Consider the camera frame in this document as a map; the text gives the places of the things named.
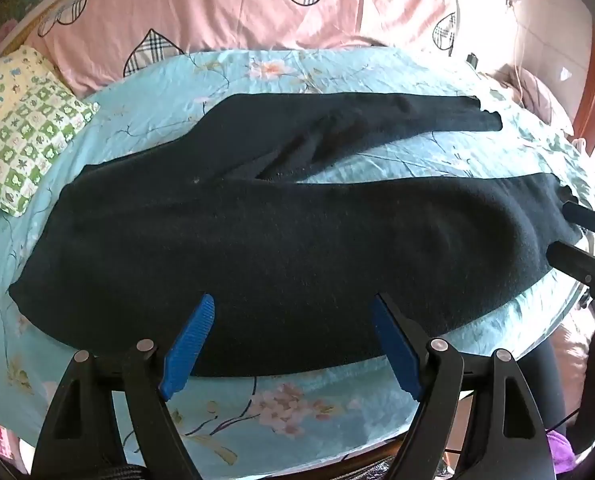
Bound wooden bed frame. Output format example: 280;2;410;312
322;435;408;480

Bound purple cloth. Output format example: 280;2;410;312
547;427;578;476

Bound green patterned pillow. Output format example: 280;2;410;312
0;45;100;218

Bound black pants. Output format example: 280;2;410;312
8;91;585;378

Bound pink quilt with plaid hearts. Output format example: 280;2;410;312
24;0;483;98

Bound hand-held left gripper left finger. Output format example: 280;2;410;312
31;294;216;480

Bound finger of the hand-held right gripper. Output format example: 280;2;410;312
562;201;595;236
547;242;595;306

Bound grey-pink pillow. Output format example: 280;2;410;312
492;65;575;133

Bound blue floral bedsheet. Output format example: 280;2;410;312
0;46;595;466

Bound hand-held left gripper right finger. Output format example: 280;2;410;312
370;293;561;480

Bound white charging cable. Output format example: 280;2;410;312
507;5;528;108

